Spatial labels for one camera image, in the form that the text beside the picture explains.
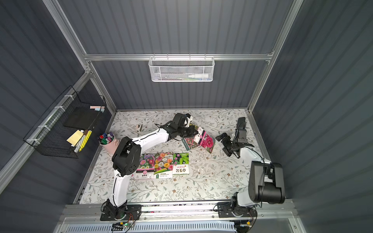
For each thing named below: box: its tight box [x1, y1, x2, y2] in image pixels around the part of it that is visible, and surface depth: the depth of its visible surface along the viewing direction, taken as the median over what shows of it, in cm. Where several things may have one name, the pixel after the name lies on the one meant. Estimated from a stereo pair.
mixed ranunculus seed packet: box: [153, 152, 174, 179], surface depth 92 cm
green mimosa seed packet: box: [171, 152, 190, 175], surface depth 93 cm
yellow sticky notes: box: [66, 129, 85, 147], surface depth 71 cm
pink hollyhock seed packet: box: [193, 126, 216, 154], surface depth 96 cm
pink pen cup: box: [98, 132, 120, 155], surface depth 91 cm
